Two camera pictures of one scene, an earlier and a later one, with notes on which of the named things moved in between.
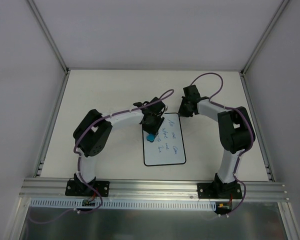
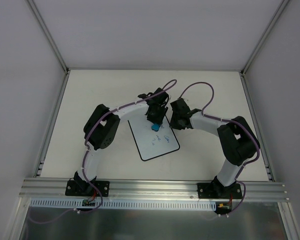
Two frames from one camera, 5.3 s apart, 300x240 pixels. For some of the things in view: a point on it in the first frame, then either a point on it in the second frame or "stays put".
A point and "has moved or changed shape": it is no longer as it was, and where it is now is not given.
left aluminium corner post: x=48 y=35 stays put
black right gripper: x=184 y=109 -> x=177 y=120
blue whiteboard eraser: x=150 y=137 has moved or changed shape
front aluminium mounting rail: x=56 y=188 stays put
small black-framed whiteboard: x=168 y=148 has moved or changed shape
